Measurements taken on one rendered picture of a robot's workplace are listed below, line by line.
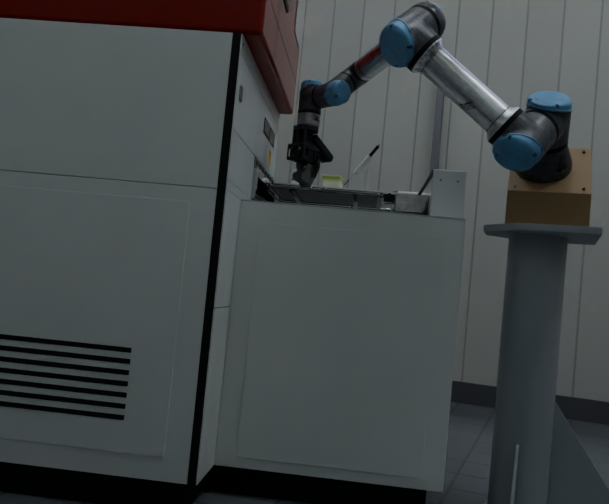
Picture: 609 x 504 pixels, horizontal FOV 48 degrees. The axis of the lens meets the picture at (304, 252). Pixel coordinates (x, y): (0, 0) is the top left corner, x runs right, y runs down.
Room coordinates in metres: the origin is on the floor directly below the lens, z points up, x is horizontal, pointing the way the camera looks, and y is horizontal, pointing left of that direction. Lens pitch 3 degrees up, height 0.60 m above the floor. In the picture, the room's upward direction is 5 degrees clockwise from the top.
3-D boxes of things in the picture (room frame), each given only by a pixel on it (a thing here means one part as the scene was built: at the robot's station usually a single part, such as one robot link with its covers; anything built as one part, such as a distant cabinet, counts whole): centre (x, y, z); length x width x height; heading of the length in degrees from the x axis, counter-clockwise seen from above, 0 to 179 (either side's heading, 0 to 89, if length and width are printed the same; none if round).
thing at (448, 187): (2.19, -0.41, 0.89); 0.55 x 0.09 x 0.14; 175
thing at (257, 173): (2.29, 0.15, 0.89); 0.44 x 0.02 x 0.10; 175
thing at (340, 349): (2.36, -0.17, 0.41); 0.96 x 0.64 x 0.82; 175
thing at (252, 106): (2.11, 0.18, 1.02); 0.81 x 0.03 x 0.40; 175
